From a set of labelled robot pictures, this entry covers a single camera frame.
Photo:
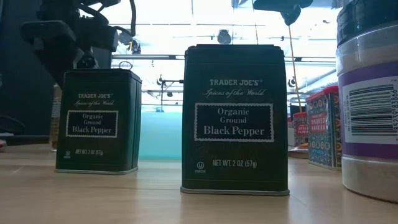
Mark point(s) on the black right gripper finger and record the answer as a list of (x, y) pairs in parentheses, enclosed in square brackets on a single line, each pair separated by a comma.
[(285, 14), (295, 12)]

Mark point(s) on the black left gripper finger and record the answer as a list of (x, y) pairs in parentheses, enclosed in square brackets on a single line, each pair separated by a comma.
[(59, 62)]

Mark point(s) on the dark green pepper tin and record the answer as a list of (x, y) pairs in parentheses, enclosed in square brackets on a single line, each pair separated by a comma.
[(234, 124), (98, 124)]

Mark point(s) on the red-lid smoked paprika tin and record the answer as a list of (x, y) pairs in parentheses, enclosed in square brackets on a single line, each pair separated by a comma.
[(301, 129), (323, 130)]

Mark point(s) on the black-lid jar purple label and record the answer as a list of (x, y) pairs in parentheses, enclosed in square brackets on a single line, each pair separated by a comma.
[(370, 109)]

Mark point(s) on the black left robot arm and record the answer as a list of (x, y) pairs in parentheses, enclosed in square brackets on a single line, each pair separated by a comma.
[(62, 9)]

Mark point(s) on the black curtain partition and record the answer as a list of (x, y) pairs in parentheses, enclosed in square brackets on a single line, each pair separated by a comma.
[(12, 77)]

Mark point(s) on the black ceiling lamp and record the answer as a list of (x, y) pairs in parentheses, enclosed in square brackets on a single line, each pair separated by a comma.
[(224, 36), (135, 48)]

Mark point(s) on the grey ceiling beam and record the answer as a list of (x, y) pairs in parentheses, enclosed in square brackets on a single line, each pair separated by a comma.
[(149, 57)]

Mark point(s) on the teal plastic tray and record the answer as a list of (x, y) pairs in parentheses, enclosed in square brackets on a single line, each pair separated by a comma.
[(161, 137)]

